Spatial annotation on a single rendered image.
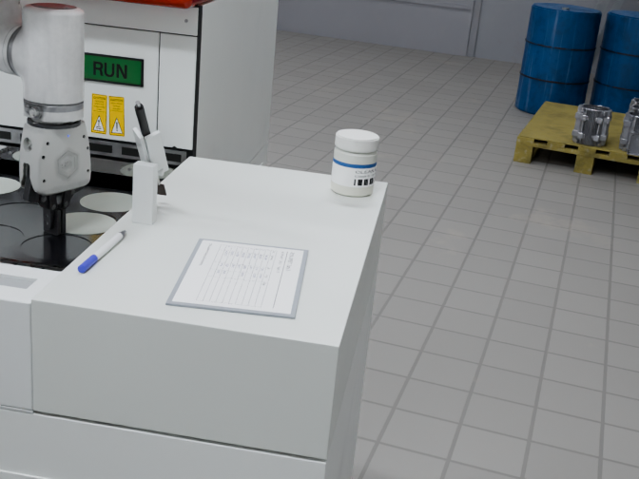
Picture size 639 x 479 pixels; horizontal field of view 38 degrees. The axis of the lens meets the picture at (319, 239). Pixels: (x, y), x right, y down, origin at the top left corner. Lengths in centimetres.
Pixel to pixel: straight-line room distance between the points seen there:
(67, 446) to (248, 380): 25
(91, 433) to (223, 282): 23
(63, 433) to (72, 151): 44
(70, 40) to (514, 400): 200
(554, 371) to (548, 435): 42
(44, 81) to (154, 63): 32
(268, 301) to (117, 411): 21
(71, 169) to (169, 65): 30
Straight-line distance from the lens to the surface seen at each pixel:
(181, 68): 160
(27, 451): 118
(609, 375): 324
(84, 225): 147
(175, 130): 163
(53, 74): 134
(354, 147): 145
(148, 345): 105
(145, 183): 128
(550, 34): 696
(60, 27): 133
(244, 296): 108
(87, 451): 115
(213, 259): 118
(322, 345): 100
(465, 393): 293
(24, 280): 115
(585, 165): 562
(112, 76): 164
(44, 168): 137
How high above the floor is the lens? 142
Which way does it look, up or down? 21 degrees down
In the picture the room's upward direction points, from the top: 6 degrees clockwise
